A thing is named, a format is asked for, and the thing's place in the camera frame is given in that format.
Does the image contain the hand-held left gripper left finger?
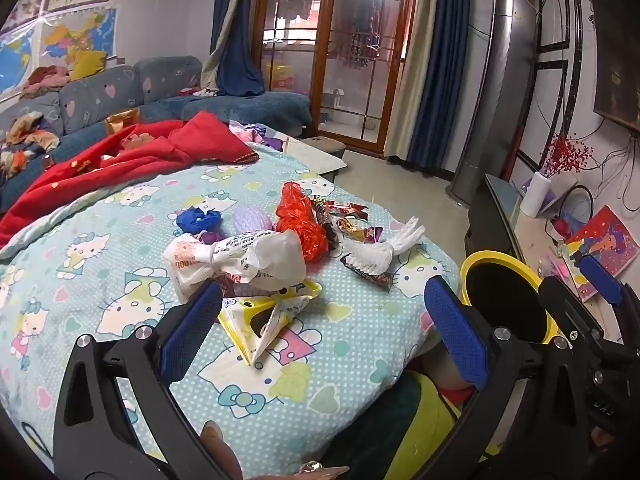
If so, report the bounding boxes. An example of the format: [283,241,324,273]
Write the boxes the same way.
[52,280,236,480]

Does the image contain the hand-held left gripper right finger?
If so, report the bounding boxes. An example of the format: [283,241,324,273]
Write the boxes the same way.
[415,276,589,480]

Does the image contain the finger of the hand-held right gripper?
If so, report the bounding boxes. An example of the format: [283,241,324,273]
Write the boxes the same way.
[579,254,640,313]
[539,275,607,347]

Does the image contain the yellow snack bag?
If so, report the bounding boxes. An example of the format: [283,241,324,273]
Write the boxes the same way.
[217,280,323,367]

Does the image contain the yellow rimmed black bin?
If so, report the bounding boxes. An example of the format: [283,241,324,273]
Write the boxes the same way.
[459,249,560,346]

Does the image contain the brown snack wrapper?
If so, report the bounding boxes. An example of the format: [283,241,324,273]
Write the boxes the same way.
[340,254,396,292]

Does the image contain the white printed plastic bag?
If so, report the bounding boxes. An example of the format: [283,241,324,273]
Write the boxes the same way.
[161,229,307,302]

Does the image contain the blue plastic wrapper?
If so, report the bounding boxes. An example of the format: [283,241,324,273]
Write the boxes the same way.
[175,207,222,235]

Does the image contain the gold candy wrapper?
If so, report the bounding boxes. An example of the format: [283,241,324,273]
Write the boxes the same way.
[337,217,368,241]

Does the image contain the red plastic bag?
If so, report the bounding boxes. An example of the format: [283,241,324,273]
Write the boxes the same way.
[276,182,330,263]

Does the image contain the dark snack wrapper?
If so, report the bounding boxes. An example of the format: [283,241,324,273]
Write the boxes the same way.
[320,210,342,257]

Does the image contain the red candy wrapper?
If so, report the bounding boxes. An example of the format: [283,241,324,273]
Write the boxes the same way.
[320,199,372,222]

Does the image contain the person's left hand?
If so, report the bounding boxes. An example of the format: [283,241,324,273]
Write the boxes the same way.
[200,420,351,480]

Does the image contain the colourful figure painting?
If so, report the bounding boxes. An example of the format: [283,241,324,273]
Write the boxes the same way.
[562,205,640,303]

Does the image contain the pink craft sheet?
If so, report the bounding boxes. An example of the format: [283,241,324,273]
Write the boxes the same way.
[540,250,567,281]

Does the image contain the beige red printed cloth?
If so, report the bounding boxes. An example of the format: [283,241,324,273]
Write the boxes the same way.
[420,345,476,406]

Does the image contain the cartoon cat printed blanket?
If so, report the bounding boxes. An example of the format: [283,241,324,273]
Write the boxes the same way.
[0,140,463,480]

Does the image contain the white ribbed vase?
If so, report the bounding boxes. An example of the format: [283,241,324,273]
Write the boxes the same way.
[520,171,551,218]

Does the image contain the yellow green fleece cloth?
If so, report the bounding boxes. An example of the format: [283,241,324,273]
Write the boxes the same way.
[320,370,501,480]

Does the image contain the dark television cabinet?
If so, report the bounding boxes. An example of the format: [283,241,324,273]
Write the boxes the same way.
[465,174,640,321]

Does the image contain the red blanket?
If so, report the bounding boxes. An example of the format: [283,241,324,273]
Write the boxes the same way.
[0,111,261,252]

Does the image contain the pink purple plastic bags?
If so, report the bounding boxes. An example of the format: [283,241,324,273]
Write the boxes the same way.
[230,120,287,153]

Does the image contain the white topped coffee table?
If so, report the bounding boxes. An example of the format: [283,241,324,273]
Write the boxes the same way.
[285,137,347,183]

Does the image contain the grey tower air conditioner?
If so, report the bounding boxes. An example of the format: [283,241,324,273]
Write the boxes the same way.
[446,0,541,208]

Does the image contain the gold box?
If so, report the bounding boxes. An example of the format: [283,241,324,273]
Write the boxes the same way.
[106,108,141,132]

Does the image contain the grey padded stool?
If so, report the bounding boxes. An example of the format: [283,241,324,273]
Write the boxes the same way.
[302,135,347,158]

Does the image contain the blue beige curtain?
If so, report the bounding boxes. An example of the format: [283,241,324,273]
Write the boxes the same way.
[397,0,476,171]
[200,0,266,97]

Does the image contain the blue heart patterned sofa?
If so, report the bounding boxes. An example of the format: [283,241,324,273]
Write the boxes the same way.
[0,55,313,211]

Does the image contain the colourful patterned cloth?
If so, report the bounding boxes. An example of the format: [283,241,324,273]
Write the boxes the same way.
[0,112,61,177]

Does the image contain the yellow box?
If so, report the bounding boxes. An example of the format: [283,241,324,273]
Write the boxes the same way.
[267,62,296,92]

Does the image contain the yellow pillow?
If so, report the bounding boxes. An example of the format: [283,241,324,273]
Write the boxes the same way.
[70,50,108,82]

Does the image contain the pink red clothes pile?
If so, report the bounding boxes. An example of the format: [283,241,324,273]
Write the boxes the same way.
[22,65,71,96]

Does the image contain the wooden framed glass door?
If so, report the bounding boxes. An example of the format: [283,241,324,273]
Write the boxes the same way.
[250,0,418,156]

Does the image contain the blue basket black handle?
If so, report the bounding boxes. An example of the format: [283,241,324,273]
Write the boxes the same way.
[552,185,596,239]

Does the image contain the black wall cables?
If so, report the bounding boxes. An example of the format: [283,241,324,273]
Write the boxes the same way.
[595,130,640,206]

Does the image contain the wall television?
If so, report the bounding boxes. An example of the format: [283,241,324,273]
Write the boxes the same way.
[587,0,640,133]

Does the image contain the colourful wall map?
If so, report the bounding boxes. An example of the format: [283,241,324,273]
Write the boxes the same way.
[0,7,117,96]

